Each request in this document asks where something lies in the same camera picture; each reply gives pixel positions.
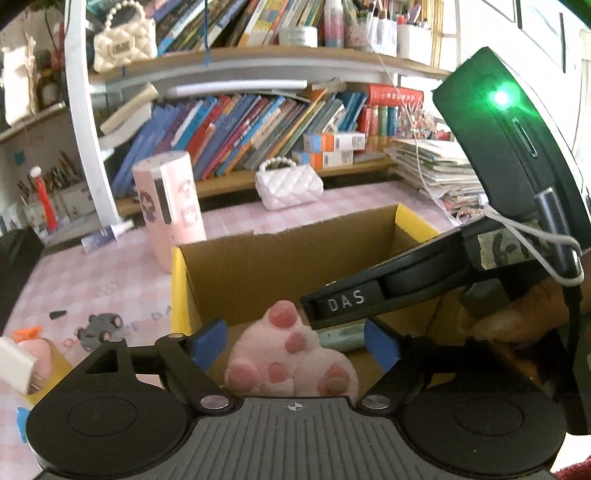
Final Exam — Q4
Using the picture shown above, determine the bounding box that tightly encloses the black usb cable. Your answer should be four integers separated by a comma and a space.
533, 187, 591, 435

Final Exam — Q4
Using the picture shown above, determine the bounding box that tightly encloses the grey toy car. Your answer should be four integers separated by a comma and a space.
75, 313, 124, 352

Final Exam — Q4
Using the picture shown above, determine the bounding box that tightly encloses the thin white cable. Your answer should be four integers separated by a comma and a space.
376, 53, 583, 288

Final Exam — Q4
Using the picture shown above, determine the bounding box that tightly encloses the white thick book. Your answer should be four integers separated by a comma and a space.
98, 104, 153, 149

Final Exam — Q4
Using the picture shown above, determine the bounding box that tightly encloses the pastel striped bottle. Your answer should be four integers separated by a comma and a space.
324, 0, 345, 48

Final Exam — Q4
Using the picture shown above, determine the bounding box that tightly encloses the white quilted handbag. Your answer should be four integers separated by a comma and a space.
255, 157, 324, 212

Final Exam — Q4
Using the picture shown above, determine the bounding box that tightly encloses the white cloth bag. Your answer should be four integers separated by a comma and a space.
2, 46, 38, 116

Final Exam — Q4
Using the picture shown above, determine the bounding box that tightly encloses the person's right hand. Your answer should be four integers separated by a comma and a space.
462, 277, 573, 346

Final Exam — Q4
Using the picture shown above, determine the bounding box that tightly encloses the pink paw plush toy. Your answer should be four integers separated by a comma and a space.
225, 300, 360, 398

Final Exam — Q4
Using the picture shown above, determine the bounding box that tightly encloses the stack of papers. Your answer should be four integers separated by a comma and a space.
385, 138, 485, 222

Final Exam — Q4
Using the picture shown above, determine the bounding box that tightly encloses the mint green tube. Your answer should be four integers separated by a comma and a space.
318, 323, 368, 352

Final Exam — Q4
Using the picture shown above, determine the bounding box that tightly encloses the white jar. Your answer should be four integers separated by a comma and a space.
279, 25, 319, 48

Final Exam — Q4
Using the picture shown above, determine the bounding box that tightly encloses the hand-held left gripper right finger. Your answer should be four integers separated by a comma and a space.
358, 318, 509, 412

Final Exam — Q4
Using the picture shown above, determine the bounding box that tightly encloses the pink plush with orange propeller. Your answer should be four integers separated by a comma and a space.
13, 327, 55, 395

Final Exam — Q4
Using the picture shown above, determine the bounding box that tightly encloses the white rectangular block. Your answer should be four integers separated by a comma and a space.
0, 337, 44, 395

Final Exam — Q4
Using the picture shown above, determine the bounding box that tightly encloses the white pen holder with brushes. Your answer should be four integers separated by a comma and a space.
46, 150, 95, 217

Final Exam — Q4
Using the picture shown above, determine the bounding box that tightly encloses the orange and white carton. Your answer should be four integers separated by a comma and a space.
292, 150, 354, 169
303, 132, 366, 152

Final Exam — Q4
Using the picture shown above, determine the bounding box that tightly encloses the white paper roll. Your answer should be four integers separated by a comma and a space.
166, 79, 308, 97

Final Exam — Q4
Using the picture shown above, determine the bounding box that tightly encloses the pink checked tablecloth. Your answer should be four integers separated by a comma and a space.
0, 180, 462, 462

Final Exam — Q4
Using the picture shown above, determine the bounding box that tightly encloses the cardboard box with yellow edges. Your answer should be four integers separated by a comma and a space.
170, 203, 467, 398

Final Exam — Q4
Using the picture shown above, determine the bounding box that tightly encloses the cream quilted handbag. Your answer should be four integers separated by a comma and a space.
93, 0, 158, 73

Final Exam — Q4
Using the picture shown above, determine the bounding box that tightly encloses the red tassel pen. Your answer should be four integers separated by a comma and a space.
30, 167, 58, 232

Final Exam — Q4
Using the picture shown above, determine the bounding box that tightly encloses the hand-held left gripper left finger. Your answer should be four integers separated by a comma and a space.
69, 319, 232, 414

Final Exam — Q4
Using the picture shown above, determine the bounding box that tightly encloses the thick red book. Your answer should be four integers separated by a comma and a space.
367, 84, 424, 108

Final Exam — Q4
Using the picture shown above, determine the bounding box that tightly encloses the set of red green books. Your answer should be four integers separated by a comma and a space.
358, 105, 400, 151

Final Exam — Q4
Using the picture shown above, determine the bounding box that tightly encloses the pink cylinder canister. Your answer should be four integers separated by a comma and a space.
132, 151, 207, 273

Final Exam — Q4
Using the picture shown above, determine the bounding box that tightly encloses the row of slanted books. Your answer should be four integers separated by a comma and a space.
111, 92, 368, 195

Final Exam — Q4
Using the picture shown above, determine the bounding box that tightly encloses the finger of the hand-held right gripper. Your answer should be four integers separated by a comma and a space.
300, 228, 467, 330

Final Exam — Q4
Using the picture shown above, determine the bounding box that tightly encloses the row of upright picture books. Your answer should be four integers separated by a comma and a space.
152, 0, 326, 51

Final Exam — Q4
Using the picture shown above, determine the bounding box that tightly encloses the white bookshelf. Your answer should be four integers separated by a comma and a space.
65, 0, 458, 222

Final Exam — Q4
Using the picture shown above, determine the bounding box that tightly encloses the cream thick book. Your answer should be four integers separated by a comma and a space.
99, 83, 159, 136

